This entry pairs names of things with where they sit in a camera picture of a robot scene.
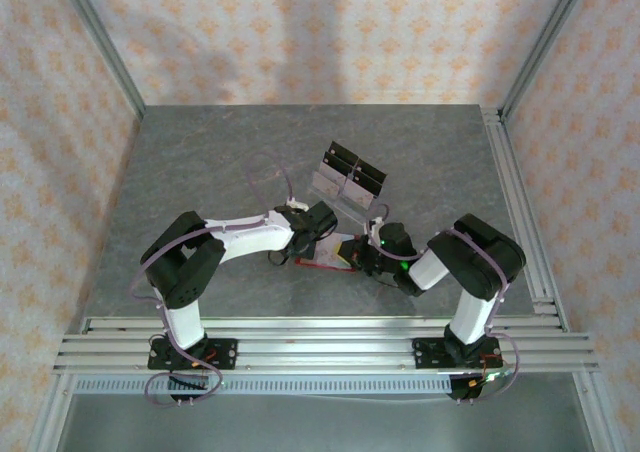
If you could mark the white VIP card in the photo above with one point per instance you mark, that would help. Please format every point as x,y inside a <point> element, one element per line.
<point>357,194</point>
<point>327,184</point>
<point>327,252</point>

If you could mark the red leather card holder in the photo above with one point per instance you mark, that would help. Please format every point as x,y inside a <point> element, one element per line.
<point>310,263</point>

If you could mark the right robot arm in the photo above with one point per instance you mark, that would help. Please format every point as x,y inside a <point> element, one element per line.
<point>430,272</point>

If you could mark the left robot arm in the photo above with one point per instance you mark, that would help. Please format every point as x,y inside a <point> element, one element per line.
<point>250,237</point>

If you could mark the clear acrylic card stand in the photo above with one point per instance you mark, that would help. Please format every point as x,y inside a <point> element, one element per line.
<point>350,212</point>

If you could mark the black VIP card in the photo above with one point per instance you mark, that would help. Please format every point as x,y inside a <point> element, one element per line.
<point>374,168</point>
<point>336,164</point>
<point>344,149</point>
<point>367,182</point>

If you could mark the grey metal panel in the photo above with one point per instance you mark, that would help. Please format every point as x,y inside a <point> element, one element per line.
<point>320,427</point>

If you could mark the aluminium extrusion rail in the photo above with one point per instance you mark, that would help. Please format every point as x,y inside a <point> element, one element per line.
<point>325,344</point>
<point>325,324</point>
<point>325,364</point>

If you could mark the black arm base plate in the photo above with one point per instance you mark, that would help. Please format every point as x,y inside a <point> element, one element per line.
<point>225,354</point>
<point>425,354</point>

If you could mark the aluminium side rail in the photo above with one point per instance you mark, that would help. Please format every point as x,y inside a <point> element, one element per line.
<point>521,212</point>

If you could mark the aluminium frame leg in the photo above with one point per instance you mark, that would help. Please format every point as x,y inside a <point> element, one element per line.
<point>592,412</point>
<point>52,412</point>

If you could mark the aluminium frame post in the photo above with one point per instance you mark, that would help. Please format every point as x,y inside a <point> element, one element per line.
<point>100,37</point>
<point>547,37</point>

